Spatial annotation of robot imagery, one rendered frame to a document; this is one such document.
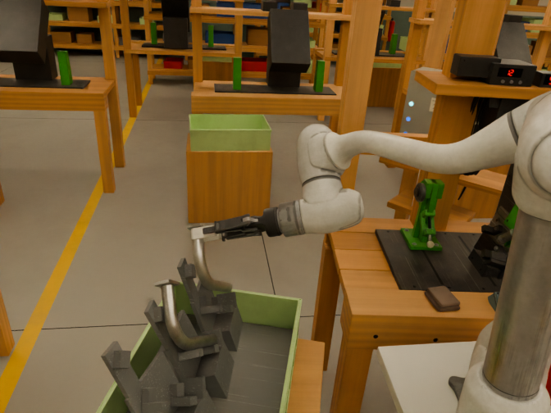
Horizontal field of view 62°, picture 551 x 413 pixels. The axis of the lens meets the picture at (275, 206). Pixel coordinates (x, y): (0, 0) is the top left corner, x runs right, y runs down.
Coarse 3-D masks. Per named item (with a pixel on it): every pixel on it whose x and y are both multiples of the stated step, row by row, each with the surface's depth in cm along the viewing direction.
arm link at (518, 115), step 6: (540, 96) 79; (528, 102) 82; (534, 102) 79; (516, 108) 85; (522, 108) 82; (528, 108) 80; (516, 114) 83; (522, 114) 82; (516, 120) 82; (522, 120) 81; (516, 126) 82; (516, 132) 82
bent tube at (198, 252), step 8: (200, 224) 119; (200, 240) 120; (200, 248) 119; (200, 256) 118; (200, 264) 118; (200, 272) 119; (208, 272) 120; (200, 280) 120; (208, 280) 120; (216, 280) 127; (208, 288) 123; (216, 288) 126; (224, 288) 132
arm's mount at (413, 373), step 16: (384, 352) 134; (400, 352) 134; (416, 352) 134; (432, 352) 134; (448, 352) 134; (464, 352) 134; (384, 368) 130; (400, 368) 129; (416, 368) 129; (432, 368) 129; (448, 368) 129; (464, 368) 129; (400, 384) 124; (416, 384) 124; (432, 384) 124; (448, 384) 124; (400, 400) 119; (416, 400) 119; (432, 400) 119; (448, 400) 119
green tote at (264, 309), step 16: (176, 288) 146; (160, 304) 136; (176, 304) 149; (240, 304) 145; (256, 304) 144; (272, 304) 143; (288, 304) 142; (256, 320) 147; (272, 320) 146; (288, 320) 145; (144, 336) 124; (144, 352) 125; (144, 368) 126; (288, 368) 117; (112, 384) 109; (288, 384) 112; (112, 400) 108; (288, 400) 125
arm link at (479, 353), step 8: (488, 328) 108; (480, 336) 108; (488, 336) 106; (480, 344) 108; (472, 352) 113; (480, 352) 105; (472, 360) 108; (480, 360) 104; (544, 376) 100; (544, 384) 100
